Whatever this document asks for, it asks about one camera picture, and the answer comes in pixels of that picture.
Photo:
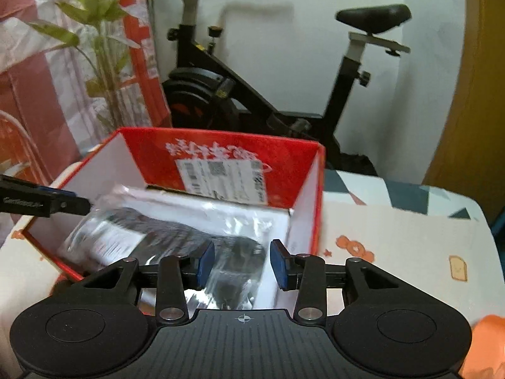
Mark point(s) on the patterned white tablecloth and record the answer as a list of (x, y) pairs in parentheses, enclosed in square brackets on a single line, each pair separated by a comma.
[(450, 275)]

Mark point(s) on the brown wooden door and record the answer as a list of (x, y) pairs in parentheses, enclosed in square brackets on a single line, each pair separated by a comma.
[(469, 159)]

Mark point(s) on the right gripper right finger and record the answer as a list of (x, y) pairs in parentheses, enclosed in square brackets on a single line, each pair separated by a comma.
[(312, 277)]

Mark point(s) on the orange object at corner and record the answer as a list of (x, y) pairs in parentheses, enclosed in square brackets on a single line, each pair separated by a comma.
[(485, 358)]

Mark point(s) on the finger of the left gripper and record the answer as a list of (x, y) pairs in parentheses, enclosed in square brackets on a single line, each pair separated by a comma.
[(29, 199)]

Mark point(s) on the red strawberry cardboard box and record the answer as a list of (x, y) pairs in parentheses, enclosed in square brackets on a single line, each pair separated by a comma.
[(245, 168)]

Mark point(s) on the red white floral curtain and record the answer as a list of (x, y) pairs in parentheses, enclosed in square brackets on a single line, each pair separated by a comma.
[(72, 73)]

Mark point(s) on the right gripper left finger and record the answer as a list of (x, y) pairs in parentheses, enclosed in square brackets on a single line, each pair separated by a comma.
[(171, 277)]

